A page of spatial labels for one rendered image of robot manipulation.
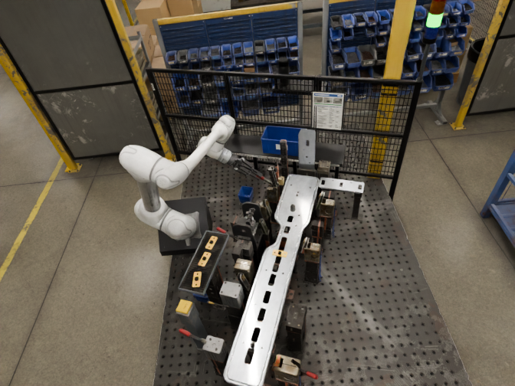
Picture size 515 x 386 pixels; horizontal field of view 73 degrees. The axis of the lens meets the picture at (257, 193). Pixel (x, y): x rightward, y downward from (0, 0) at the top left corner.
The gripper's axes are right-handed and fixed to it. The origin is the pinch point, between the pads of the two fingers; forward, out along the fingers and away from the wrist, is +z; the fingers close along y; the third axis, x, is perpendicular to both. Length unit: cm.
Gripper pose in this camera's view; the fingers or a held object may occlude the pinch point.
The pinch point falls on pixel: (256, 174)
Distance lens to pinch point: 227.1
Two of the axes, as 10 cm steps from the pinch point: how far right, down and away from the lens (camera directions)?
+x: 2.8, -7.1, 6.5
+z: 8.5, 4.9, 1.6
